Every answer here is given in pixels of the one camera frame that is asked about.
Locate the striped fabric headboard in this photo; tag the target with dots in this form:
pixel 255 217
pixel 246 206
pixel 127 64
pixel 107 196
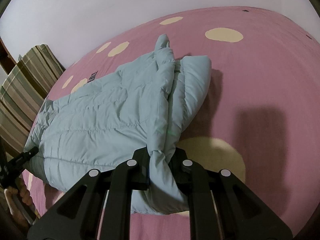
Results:
pixel 22 92

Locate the light blue puffer jacket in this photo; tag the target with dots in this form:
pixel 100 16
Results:
pixel 100 120

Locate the person's left hand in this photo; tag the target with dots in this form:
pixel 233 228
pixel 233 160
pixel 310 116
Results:
pixel 25 192

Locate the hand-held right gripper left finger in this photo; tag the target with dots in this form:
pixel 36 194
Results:
pixel 141 170

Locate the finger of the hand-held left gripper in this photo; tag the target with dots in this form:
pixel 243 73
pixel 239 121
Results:
pixel 22 157

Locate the pink dotted bed sheet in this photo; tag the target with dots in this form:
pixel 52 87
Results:
pixel 262 80

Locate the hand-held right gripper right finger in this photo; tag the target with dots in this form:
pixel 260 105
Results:
pixel 181 170

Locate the brown wooden door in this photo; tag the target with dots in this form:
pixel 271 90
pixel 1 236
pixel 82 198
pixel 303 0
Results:
pixel 6 55

